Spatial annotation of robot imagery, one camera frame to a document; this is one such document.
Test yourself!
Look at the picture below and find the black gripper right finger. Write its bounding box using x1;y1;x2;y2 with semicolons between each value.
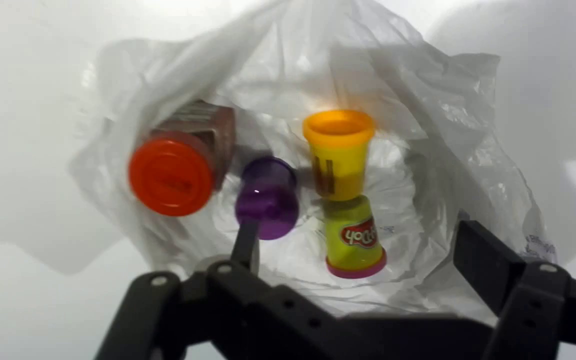
453;220;576;360

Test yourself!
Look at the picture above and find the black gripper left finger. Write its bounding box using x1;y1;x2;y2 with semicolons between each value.
94;219;343;360

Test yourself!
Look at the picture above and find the brown bottle orange cap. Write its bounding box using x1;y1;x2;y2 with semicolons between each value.
128;100;236;216

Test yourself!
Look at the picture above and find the purple play-doh can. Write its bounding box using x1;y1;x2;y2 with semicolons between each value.
233;157;299;240

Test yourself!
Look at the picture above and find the yellow play-doh can orange lid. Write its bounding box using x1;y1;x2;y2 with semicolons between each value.
302;111;376;202

